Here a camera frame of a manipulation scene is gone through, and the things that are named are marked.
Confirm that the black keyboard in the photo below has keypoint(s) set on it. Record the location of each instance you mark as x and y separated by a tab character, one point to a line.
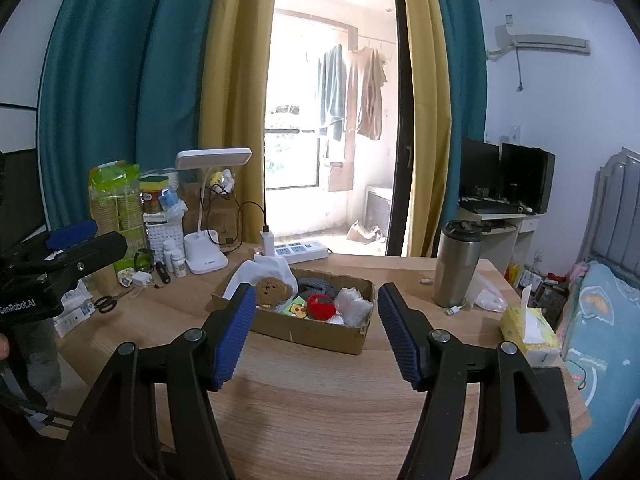
495	208

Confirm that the yellow tissue pack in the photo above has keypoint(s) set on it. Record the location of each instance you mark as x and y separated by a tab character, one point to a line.
525	327

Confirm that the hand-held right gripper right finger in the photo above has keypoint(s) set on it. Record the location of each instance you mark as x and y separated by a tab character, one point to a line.
400	335

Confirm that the white plug adapter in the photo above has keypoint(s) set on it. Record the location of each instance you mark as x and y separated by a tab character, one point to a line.
142	278

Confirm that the grey cloth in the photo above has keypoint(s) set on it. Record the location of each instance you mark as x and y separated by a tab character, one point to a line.
44	360

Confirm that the hanging blue garment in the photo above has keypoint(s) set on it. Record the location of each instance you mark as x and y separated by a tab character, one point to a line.
332	90

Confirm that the yellow curtain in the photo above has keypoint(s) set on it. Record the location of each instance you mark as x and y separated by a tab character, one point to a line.
425	110
235	85

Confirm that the white pill bottle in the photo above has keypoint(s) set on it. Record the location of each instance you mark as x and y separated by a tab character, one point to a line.
169	255
180	264

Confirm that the clear plastic bag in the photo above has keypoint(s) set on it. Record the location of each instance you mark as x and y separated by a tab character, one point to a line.
487	295

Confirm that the large white textured cloth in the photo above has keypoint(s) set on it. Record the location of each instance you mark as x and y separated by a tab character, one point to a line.
270	266

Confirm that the white power strip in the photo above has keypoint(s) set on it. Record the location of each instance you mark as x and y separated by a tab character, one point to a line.
300	250

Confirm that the torn cardboard piece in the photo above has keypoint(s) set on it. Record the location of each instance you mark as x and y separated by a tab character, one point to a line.
365	232

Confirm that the folded white cloth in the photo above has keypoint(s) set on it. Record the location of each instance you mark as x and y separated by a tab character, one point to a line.
337	319

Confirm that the brown cardboard carton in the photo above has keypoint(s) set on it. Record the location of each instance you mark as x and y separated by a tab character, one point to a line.
220	220

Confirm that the brown cardboard box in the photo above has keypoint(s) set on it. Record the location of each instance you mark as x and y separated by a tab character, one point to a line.
310	337

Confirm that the grey padded headboard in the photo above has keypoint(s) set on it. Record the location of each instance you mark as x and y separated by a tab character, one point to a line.
615	210

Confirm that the yellow green sponge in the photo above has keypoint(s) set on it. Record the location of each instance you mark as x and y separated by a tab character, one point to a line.
155	182

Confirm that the blue plastic bag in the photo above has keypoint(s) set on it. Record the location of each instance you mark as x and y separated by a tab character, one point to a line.
172	202

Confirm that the small yellow toy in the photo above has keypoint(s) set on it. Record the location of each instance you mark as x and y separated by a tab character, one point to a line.
220	180

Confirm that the red plush toy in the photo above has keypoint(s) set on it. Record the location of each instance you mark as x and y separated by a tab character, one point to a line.
320	308

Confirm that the white charger block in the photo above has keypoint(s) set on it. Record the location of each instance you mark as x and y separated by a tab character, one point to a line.
266	245

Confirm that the black lighter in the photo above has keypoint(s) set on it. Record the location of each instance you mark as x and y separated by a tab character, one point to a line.
162	271

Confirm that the teal curtain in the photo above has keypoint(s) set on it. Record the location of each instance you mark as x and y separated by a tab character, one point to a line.
125	85
465	85

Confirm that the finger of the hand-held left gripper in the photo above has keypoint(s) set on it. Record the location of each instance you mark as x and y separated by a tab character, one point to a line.
72	234
90	257

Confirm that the glass jar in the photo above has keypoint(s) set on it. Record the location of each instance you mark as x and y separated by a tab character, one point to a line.
152	201

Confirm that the black computer monitor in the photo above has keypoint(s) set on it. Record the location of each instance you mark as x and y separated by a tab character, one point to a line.
525	175
480	170

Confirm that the black sliding door frame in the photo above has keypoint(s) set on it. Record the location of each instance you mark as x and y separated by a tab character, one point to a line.
402	110

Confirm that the person's left hand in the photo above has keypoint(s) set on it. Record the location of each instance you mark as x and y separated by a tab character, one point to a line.
3	349

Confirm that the stainless steel tumbler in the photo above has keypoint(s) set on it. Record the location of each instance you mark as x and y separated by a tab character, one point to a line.
457	265

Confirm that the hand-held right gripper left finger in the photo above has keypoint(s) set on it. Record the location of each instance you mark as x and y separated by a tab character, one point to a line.
235	335

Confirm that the white cardboard packet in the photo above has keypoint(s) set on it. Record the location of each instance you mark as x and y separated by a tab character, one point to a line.
75	315

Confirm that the white plastic basket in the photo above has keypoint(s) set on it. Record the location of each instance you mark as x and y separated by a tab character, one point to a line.
165	235

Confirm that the hanging beige garment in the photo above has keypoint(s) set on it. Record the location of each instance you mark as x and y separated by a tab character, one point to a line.
365	90

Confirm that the blue printed blanket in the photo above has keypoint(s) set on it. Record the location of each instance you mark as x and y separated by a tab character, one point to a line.
605	335

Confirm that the white computer desk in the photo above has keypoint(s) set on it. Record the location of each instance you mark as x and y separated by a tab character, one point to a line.
525	227

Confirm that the white balcony appliance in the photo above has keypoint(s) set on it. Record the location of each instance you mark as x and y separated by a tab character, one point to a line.
377	210

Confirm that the yellow cartoon print cloth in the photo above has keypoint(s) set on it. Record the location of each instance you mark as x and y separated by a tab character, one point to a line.
296	308

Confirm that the green pack of paper cups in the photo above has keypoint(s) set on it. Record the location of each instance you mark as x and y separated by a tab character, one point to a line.
117	205

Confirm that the dark panel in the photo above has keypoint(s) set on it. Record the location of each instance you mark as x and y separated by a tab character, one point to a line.
20	200

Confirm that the white air conditioner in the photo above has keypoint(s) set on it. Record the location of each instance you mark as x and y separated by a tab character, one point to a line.
545	42

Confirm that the white desk lamp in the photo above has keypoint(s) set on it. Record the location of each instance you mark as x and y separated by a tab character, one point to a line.
205	257

